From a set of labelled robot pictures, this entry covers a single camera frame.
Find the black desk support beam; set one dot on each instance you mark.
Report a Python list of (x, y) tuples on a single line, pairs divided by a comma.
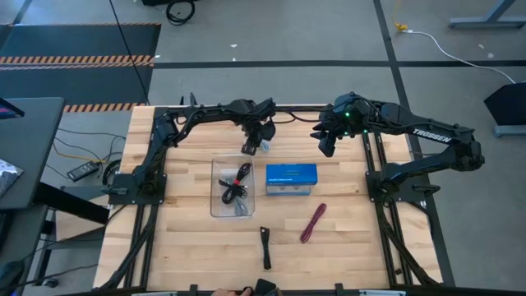
[(74, 203)]

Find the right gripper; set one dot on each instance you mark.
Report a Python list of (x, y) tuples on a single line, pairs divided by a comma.
[(337, 123)]

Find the black power adapter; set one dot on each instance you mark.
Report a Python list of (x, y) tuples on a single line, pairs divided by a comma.
[(83, 171)]

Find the grey desk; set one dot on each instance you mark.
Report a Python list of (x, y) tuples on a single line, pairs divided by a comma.
[(29, 144)]

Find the blue cardboard box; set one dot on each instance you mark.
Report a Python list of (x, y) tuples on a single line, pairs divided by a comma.
[(292, 172)]

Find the person's hand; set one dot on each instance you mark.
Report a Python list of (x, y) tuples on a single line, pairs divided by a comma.
[(232, 292)]

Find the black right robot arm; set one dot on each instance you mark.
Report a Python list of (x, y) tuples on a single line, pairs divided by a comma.
[(431, 135)]

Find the dark display screen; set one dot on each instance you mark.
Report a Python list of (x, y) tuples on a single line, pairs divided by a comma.
[(8, 110)]

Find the grey metal desk leg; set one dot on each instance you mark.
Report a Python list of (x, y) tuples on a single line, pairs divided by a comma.
[(487, 20)]

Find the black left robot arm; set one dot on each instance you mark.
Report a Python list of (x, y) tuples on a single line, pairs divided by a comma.
[(205, 113)]

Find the clear plastic container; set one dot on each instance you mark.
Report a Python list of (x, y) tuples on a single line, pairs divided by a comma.
[(220, 164)]

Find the black hazard-striped floor mat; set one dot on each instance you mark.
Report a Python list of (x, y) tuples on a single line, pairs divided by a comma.
[(82, 41)]

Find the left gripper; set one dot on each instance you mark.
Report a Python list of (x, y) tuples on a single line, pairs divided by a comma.
[(254, 129)]

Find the black white patterned pad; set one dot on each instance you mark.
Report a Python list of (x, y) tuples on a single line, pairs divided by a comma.
[(7, 177)]

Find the black aluminium table frame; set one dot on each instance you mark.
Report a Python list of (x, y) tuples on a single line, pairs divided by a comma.
[(385, 232)]

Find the black panel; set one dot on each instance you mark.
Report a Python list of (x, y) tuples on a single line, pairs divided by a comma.
[(509, 104)]

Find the grey metal foot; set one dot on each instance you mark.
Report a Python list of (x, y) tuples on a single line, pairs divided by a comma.
[(511, 130)]

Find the black handheld device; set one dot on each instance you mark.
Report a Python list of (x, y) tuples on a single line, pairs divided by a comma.
[(265, 286)]

